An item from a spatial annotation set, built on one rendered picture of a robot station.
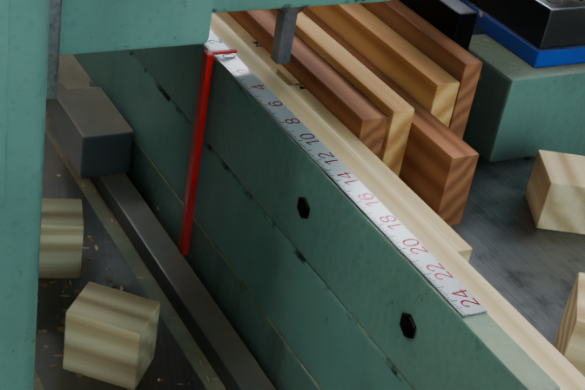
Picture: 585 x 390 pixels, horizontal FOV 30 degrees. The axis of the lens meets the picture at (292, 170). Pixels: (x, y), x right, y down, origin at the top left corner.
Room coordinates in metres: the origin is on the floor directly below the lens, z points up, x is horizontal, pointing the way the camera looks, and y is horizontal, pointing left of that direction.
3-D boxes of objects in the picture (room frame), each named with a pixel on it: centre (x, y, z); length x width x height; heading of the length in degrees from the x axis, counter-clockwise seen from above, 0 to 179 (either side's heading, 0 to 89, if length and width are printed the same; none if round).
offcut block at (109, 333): (0.48, 0.08, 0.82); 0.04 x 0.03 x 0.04; 80
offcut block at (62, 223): (0.56, 0.14, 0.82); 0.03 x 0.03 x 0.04; 17
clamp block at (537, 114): (0.71, -0.14, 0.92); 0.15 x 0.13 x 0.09; 34
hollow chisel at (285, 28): (0.61, 0.02, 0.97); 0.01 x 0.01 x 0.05; 34
